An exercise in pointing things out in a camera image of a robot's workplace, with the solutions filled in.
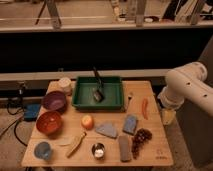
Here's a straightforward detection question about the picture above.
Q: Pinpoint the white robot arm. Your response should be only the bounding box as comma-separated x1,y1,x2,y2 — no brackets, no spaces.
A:
157,62,213,125

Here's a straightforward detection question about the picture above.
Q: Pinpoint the small metal cup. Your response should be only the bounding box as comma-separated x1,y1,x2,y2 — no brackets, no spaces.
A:
91,143,105,159

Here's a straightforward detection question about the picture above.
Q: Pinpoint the white paper cup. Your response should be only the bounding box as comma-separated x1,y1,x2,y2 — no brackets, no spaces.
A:
58,77,72,95

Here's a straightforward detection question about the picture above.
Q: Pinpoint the blue cup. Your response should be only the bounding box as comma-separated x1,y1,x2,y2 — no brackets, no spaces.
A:
34,142,52,160

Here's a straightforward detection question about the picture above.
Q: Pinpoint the dark grape bunch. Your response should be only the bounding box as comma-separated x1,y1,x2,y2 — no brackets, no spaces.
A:
131,128,152,159

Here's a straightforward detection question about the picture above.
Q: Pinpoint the blue rectangular sponge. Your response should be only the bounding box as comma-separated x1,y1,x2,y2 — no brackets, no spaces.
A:
122,115,138,135

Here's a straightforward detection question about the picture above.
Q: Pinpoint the grey brown long block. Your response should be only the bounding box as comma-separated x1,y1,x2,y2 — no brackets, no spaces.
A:
118,135,131,162

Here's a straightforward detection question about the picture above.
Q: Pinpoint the grey blue triangular sponge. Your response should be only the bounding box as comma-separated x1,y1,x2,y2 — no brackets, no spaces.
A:
95,122,118,139

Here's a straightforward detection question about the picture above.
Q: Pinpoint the black spatula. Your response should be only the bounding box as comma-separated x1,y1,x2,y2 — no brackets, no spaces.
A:
93,68,104,102

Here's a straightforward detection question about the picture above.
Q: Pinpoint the green plastic tray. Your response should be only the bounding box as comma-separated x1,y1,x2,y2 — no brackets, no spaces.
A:
72,76,124,110

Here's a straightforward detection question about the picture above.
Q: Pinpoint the apple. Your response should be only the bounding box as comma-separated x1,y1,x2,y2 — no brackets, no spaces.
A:
81,115,94,130

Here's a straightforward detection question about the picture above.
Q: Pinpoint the wooden spoon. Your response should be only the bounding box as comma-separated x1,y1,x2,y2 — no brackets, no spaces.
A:
65,132,87,158

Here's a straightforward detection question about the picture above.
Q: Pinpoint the beige plastic spoon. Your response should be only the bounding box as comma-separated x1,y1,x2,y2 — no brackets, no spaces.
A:
59,138,74,146

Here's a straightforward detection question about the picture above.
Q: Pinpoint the purple bowl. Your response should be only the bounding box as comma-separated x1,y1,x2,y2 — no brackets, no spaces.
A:
42,91,67,111

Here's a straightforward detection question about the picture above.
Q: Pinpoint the red bowl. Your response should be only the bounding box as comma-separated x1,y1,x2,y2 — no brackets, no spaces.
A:
36,111,62,135

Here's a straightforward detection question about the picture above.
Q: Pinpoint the blue box on floor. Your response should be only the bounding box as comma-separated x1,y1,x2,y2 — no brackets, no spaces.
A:
24,104,40,121

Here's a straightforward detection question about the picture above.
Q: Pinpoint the black cable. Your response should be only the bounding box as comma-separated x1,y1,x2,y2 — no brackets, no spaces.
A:
0,96,28,147

